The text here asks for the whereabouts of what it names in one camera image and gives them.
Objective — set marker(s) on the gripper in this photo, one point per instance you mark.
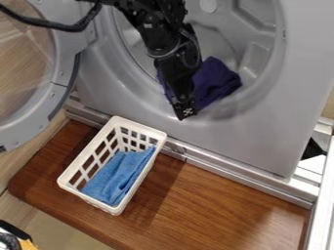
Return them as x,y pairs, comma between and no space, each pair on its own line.
178,78

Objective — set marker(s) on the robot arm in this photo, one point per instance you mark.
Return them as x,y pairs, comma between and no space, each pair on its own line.
156,22

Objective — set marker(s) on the dark blue cloth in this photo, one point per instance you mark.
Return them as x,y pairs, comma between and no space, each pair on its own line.
215,81

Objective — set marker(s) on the white basket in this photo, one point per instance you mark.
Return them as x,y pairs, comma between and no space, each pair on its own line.
139,126

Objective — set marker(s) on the washing machine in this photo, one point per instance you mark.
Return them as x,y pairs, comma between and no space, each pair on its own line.
261,130

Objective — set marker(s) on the light blue cloth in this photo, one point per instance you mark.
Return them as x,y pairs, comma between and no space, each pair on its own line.
117,175

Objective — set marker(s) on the aluminium frame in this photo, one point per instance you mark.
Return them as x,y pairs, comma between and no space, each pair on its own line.
243,177

